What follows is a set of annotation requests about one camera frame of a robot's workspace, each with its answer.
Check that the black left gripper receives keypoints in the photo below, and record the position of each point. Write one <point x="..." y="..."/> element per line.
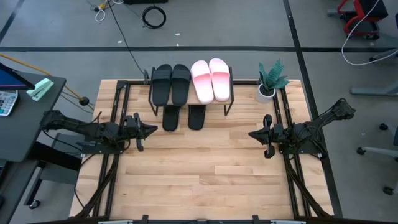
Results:
<point x="132" y="129"/>

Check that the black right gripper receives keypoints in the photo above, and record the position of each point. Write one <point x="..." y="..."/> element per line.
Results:
<point x="280" y="135"/>

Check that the black flip-flop white stripe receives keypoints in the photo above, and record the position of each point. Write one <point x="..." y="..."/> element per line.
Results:
<point x="171" y="119"/>
<point x="196" y="118"/>

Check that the black foam slide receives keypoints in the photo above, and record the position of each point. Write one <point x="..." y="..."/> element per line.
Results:
<point x="161" y="85"/>
<point x="181" y="85"/>

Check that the pink foam slide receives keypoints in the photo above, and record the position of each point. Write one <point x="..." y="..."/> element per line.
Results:
<point x="201" y="84"/>
<point x="220" y="81"/>

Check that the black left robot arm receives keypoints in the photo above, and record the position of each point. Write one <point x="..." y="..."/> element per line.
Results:
<point x="77" y="126"/>

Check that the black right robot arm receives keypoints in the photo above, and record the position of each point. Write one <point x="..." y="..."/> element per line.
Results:
<point x="323" y="119"/>

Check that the green plant in white pot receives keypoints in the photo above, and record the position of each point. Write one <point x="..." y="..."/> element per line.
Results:
<point x="270" y="79"/>

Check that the black round knob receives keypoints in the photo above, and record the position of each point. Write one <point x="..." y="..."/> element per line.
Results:
<point x="84" y="101"/>

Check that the mint green stapler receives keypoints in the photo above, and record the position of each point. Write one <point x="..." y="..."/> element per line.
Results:
<point x="39" y="89"/>

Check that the chair base with black casters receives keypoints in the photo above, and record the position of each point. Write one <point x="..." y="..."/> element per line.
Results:
<point x="376" y="151"/>

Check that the black desk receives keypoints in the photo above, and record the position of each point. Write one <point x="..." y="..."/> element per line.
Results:
<point x="28" y="124"/>

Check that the grey office chair base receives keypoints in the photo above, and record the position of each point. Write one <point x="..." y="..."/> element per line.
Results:
<point x="373" y="91"/>

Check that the grey calculator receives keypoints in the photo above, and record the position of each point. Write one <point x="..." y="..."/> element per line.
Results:
<point x="7" y="102"/>

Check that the dark tilted monitor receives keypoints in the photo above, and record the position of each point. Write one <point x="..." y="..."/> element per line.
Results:
<point x="12" y="79"/>

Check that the red chair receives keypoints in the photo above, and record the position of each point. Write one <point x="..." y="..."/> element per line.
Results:
<point x="360" y="15"/>

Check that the black metal rig frame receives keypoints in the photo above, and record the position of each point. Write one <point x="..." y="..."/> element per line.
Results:
<point x="119" y="102"/>

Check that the wooden shelf with black frame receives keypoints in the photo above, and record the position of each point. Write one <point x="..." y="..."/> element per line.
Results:
<point x="222" y="103"/>

